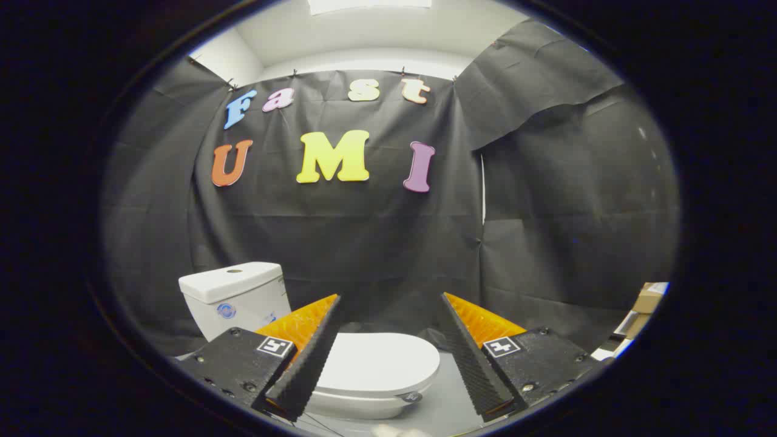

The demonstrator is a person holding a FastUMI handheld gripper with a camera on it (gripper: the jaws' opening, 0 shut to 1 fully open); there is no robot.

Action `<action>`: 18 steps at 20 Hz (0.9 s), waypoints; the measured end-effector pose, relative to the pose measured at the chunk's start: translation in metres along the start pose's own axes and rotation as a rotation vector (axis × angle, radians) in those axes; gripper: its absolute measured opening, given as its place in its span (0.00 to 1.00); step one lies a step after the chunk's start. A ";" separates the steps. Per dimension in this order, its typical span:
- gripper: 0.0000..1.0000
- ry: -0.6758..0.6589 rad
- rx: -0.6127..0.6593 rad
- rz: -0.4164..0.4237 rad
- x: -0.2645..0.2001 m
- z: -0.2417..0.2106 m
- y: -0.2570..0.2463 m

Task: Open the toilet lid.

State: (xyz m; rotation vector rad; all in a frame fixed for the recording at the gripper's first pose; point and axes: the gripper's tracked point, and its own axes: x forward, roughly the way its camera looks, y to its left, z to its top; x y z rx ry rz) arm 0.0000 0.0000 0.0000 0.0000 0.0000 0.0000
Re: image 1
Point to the black lid pull tab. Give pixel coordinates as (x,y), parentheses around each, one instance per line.
(410,397)

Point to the white toilet tank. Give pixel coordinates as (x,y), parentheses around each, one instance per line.
(234,297)

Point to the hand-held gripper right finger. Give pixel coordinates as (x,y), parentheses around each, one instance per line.
(473,364)

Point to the black backdrop cloth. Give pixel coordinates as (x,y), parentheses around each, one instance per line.
(364,243)

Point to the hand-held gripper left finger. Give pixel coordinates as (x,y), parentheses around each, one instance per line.
(306,364)

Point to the ceiling light panel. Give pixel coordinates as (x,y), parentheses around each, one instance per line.
(370,5)

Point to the white toilet bowl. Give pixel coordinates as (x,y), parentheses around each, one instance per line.
(358,406)

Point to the cardboard box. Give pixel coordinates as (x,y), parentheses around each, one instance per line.
(651,297)

